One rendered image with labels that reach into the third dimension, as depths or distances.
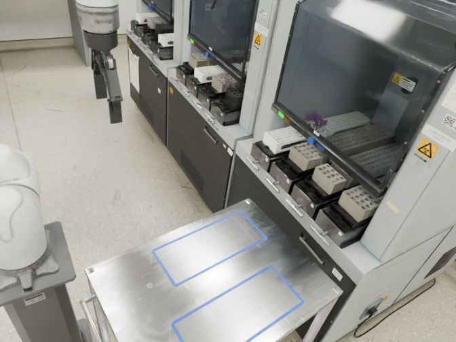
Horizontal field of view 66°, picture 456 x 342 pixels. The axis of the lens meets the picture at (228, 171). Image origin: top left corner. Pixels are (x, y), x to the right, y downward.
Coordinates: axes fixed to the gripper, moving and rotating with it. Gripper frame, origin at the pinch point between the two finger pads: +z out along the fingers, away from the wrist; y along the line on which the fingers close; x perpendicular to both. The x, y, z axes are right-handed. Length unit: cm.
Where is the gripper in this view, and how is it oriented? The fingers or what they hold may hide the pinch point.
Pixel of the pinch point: (108, 106)
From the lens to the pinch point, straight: 100.9
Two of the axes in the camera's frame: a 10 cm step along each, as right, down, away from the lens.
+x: 8.6, -2.4, 4.6
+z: -1.2, 7.7, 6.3
